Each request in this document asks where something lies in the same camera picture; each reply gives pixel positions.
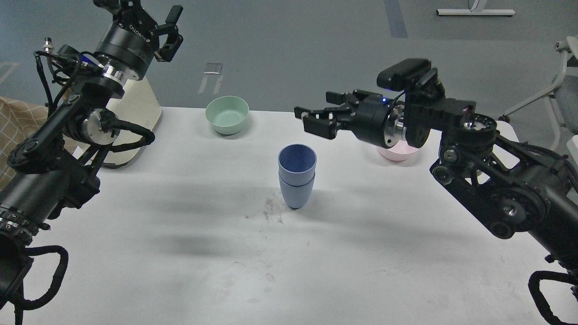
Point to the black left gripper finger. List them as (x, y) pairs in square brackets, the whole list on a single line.
[(167, 51), (110, 5)]

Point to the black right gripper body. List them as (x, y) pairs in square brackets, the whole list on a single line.
[(377, 120)]

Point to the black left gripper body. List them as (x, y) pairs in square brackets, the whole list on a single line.
[(128, 44)]

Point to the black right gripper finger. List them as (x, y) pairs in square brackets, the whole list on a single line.
[(342, 100), (325, 122)]

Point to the blue cup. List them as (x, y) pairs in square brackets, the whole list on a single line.
[(296, 196), (297, 164)]

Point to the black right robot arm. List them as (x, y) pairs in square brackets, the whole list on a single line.
[(508, 186)]

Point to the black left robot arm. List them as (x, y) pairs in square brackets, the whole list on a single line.
[(56, 167)]

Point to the pink bowl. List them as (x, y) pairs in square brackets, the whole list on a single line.
[(401, 151)]

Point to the cream toaster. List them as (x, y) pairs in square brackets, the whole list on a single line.
[(139, 105)]

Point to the green bowl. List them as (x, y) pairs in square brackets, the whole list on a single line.
[(227, 115)]

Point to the white table base bar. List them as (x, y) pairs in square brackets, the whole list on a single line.
[(477, 8)]

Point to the checkered beige cloth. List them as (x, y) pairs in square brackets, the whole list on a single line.
[(18, 121)]

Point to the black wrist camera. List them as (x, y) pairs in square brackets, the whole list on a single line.
[(398, 76)]

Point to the white chair frame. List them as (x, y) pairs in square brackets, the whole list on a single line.
[(559, 100)]

